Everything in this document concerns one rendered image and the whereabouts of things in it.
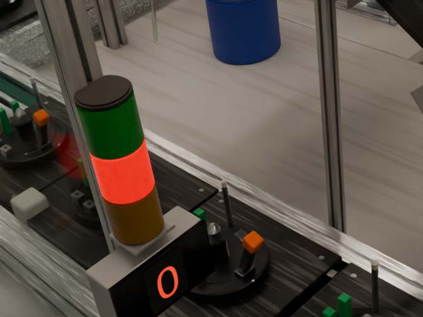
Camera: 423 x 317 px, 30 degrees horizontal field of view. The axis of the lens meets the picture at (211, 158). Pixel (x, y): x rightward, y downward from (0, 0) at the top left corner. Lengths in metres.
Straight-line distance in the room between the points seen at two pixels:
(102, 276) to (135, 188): 0.10
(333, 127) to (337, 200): 0.13
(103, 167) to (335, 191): 0.54
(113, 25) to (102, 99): 1.25
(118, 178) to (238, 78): 1.05
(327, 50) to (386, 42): 0.79
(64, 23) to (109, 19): 1.24
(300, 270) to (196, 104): 0.65
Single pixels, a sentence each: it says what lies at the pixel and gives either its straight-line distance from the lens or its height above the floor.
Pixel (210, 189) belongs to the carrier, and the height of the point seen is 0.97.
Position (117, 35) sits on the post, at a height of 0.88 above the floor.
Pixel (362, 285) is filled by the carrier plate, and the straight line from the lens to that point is 1.07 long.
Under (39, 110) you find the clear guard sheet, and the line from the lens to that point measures 0.67.
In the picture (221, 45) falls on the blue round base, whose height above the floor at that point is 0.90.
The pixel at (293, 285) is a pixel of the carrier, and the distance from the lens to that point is 1.08.
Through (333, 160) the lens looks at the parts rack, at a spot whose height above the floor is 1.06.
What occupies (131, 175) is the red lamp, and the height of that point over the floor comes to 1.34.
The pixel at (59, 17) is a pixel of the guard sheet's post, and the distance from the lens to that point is 0.64.
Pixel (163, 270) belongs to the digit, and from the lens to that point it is 0.77.
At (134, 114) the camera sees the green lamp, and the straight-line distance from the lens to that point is 0.67.
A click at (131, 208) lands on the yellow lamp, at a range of 0.71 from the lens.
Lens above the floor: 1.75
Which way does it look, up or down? 37 degrees down
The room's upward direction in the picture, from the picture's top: 10 degrees counter-clockwise
